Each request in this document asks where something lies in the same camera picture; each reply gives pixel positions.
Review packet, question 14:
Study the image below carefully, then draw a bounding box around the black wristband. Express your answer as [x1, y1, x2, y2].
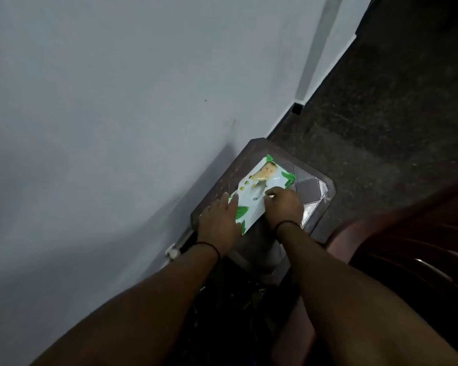
[273, 220, 302, 234]
[192, 241, 221, 262]

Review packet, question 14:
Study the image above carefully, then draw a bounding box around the person's right forearm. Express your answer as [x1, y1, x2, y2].
[276, 224, 458, 366]

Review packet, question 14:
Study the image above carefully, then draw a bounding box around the dark red plastic chair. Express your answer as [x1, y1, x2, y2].
[326, 194, 458, 366]

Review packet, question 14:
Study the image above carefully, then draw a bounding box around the brown stool with tiled top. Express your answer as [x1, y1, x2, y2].
[190, 137, 337, 279]

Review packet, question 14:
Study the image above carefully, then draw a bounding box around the white green wet wipe packet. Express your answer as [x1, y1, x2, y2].
[228, 154, 297, 236]

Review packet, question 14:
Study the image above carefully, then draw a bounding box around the person's left hand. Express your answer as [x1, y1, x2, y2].
[196, 192, 242, 260]

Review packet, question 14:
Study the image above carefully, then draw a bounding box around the person's right hand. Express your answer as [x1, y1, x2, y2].
[264, 186, 304, 231]

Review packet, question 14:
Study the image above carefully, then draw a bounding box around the person's left forearm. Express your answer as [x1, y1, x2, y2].
[30, 243, 221, 366]

